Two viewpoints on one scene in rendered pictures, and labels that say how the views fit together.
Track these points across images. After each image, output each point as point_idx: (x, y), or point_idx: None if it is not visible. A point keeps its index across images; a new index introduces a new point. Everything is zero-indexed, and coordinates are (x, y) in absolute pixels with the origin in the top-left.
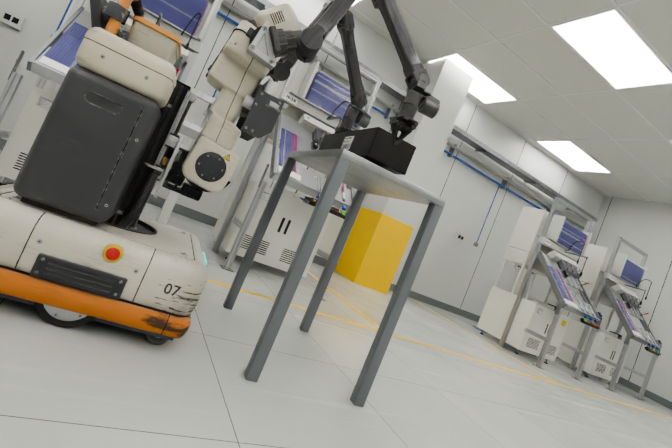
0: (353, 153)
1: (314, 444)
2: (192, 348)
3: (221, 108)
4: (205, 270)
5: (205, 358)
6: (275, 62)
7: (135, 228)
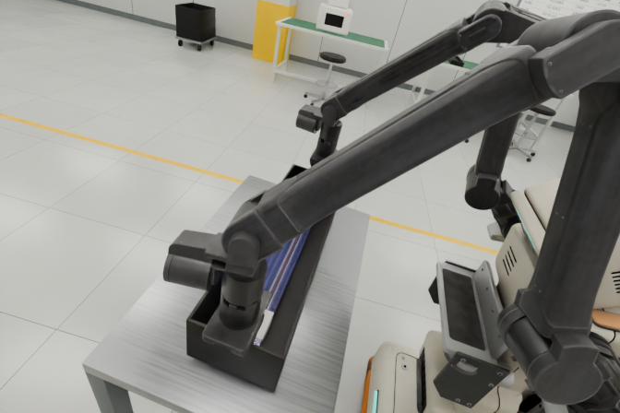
0: (359, 211)
1: None
2: (349, 383)
3: None
4: (386, 345)
5: (342, 368)
6: (490, 224)
7: None
